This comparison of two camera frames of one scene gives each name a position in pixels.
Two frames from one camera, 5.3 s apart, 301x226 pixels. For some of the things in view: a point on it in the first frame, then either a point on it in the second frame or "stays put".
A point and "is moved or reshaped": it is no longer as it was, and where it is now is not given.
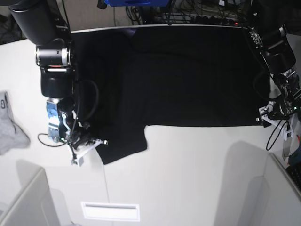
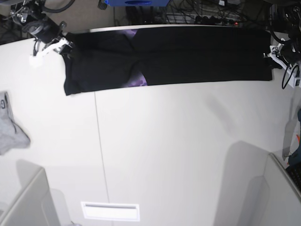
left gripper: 65,124 to 47,29
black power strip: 188,19 stays put
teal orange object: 295,159 stays put
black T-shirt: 131,79 is moved or reshaped
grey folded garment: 11,135 stays put
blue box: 138,3 stays put
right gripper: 290,103 to 291,51
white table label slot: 111,211 stays put
